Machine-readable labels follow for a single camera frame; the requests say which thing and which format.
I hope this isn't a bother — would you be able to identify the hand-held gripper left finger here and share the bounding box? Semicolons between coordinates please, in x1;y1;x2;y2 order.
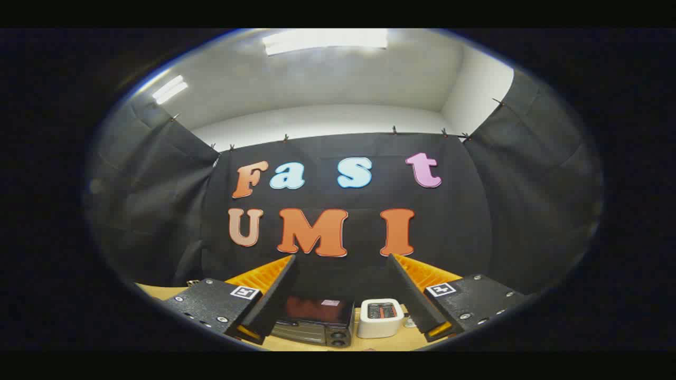
160;254;299;346

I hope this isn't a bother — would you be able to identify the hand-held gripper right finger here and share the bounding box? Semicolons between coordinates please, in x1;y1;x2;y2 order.
388;253;531;343

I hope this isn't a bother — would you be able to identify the black toaster oven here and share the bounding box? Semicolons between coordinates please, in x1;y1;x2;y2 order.
270;296;355;349

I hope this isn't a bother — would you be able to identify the white pop-up toaster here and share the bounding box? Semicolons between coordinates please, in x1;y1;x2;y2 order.
357;298;405;339

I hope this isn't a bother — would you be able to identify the black backdrop cloth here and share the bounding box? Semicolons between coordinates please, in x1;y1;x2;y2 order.
84;69;603;304

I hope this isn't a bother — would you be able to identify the ceiling light panel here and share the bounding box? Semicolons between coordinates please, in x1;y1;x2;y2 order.
152;75;189;105
262;29;389;56

